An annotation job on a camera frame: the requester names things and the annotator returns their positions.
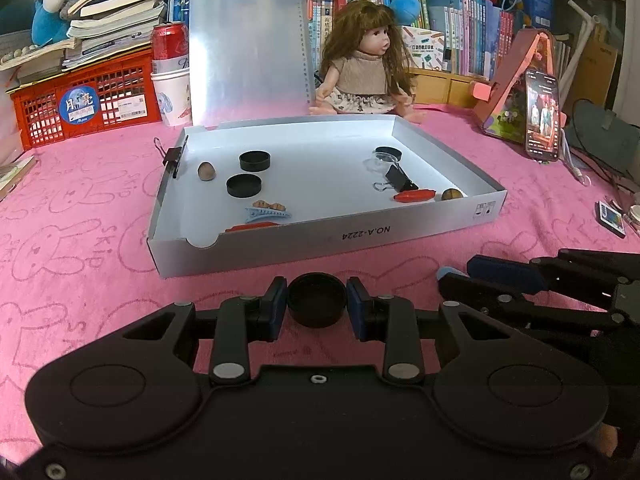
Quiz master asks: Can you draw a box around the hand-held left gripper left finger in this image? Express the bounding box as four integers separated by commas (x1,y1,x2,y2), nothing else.
120,276,290,386

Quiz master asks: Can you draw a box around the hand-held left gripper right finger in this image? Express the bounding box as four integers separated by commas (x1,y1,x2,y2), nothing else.
346,276,507,386

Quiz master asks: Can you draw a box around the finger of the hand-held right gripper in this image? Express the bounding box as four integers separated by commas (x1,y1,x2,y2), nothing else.
437,270,622,329
466,248,640,304

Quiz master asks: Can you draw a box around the grey file box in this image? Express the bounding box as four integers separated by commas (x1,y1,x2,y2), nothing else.
147,0,508,279

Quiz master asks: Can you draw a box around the black binder clip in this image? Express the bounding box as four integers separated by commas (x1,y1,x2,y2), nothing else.
372,164,418,192
152,136,188,179

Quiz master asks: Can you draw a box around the small colourful card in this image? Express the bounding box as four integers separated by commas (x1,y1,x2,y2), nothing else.
596,201,627,238

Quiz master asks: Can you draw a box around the smartphone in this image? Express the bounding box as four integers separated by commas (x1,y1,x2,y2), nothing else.
525,70,562,162

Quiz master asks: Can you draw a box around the dark grey bag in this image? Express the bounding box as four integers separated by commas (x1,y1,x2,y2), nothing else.
570,99,640,186

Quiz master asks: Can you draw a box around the pink phone stand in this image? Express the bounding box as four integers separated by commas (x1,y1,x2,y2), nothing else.
470,27,568,141

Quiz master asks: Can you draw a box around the wooden shelf box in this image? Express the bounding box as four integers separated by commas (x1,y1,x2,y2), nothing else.
410,67,493,108

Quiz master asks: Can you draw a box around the pink printed towel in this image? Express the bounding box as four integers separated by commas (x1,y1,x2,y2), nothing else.
0,102,640,461

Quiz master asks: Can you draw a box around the white paper cup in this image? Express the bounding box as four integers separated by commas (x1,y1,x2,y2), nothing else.
150,57,193,127

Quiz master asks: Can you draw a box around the long-haired doll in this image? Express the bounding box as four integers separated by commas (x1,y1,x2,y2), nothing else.
309,0,428,121

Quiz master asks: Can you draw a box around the row of shelved books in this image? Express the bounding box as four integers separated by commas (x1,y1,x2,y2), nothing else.
167,0,571,78

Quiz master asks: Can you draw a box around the white plastic pipe rack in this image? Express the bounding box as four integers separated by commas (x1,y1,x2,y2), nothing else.
567,0,608,96

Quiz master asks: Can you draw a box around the red soda can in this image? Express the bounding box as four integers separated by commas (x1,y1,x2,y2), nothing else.
151,22,190,61

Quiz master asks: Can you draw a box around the open book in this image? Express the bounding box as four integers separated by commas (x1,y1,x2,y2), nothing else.
0,155,38,201

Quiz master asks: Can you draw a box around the red plastic crate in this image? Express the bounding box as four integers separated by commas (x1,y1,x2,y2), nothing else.
7,45,166,151

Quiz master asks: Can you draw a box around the stack of worn books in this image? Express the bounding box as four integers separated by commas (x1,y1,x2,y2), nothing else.
0,0,168,83

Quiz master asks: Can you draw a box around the white cable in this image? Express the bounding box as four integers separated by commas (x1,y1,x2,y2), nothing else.
560,127,593,186

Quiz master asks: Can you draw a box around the white bead string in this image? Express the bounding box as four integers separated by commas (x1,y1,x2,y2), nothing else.
0,46,42,68

